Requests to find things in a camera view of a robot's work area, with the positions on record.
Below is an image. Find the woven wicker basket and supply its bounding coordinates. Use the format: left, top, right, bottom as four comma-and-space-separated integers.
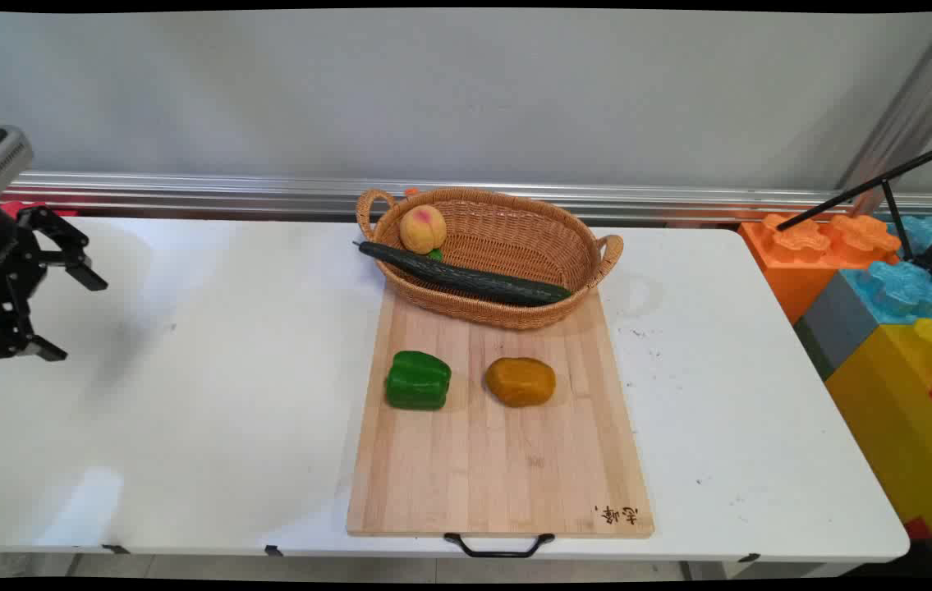
356, 187, 625, 332

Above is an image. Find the black tripod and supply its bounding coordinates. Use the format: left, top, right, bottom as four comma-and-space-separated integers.
776, 134, 932, 276

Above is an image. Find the blue toy brick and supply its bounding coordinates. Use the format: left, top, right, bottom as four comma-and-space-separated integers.
839, 215, 932, 326

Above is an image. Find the green bell pepper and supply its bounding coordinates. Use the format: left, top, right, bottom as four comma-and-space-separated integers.
385, 350, 452, 411

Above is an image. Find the grey toy brick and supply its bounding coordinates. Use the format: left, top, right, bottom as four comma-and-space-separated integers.
793, 271, 879, 381

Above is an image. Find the aluminium rail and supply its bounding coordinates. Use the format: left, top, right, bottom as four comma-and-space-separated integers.
2, 171, 932, 224

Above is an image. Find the aluminium frame post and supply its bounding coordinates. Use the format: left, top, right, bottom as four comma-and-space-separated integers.
835, 12, 932, 216

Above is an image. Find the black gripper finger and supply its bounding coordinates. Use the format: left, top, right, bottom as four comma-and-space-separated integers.
18, 205, 109, 292
0, 299, 69, 363

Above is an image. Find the yellow toy brick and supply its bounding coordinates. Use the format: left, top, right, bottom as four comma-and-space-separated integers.
825, 316, 932, 577

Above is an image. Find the wooden cutting board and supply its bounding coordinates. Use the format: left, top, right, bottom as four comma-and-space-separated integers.
346, 287, 654, 560

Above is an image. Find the toy peach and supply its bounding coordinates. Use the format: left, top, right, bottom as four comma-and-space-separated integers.
398, 205, 448, 262

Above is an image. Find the dark green cucumber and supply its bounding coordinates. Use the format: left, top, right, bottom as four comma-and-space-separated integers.
353, 241, 573, 308

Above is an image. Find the orange toy brick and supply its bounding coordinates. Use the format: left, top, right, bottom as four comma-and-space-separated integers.
738, 213, 902, 325

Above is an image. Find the orange-brown toy potato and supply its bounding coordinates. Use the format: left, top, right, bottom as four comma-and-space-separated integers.
485, 357, 557, 408

